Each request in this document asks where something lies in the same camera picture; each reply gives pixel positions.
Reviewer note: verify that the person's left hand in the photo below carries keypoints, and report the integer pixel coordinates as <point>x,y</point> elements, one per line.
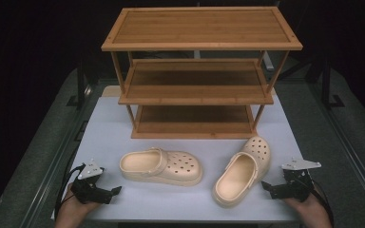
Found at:
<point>71,212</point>

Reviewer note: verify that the beige foam clog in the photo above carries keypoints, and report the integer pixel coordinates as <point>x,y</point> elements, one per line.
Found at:
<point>234,180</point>
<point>171,171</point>

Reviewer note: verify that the person's right hand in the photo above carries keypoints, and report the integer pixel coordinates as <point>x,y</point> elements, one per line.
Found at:
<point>312,212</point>

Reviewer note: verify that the dark metal stand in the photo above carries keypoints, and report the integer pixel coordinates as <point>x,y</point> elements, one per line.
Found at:
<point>81,88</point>
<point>326,85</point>

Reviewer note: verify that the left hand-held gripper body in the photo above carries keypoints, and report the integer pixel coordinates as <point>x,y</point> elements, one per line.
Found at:
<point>87,190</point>

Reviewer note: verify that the white stand leg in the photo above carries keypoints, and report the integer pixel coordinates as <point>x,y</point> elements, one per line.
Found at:
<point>268,61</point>

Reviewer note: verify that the three-tier wooden shoe rack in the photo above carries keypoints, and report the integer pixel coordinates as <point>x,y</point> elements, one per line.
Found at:
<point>199,28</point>

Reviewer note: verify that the metal floor rail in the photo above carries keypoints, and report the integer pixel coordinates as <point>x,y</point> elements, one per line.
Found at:
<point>60,164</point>
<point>355,152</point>

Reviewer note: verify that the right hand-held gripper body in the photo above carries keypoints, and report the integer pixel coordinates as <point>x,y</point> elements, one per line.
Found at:
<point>297,186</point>

